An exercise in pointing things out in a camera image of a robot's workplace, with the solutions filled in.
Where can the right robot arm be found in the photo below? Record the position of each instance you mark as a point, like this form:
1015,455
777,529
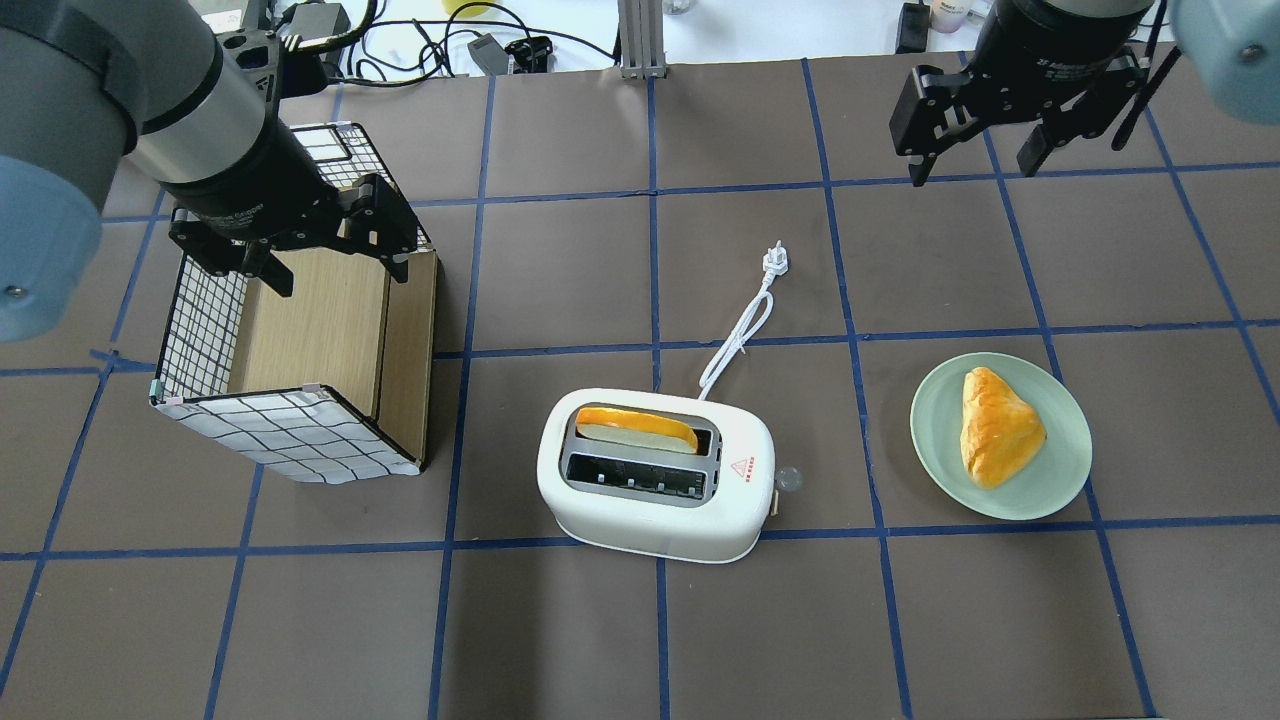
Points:
1232,45

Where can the white two-slot toaster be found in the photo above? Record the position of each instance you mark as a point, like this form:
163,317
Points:
709,507

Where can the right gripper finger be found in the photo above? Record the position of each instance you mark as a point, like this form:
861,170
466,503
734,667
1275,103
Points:
929,118
1054,131

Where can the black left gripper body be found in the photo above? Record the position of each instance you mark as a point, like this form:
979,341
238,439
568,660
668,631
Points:
252,180

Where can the light green plate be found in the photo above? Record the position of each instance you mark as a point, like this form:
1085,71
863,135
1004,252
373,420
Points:
1048,484

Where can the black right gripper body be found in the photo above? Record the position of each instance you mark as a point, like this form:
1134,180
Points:
1040,45

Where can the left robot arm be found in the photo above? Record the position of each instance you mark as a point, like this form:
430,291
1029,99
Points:
87,84

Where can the aluminium frame post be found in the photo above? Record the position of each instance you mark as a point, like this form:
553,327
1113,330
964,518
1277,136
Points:
640,31

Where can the yellow toast slice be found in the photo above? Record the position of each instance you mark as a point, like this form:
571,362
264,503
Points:
635,429

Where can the wire basket rack with wood shelf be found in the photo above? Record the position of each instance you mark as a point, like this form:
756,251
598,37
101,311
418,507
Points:
330,385

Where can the orange triangular pastry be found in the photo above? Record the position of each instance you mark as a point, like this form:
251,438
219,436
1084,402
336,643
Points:
1000,432

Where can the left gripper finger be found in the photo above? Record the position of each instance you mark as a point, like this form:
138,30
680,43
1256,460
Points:
380,224
219,256

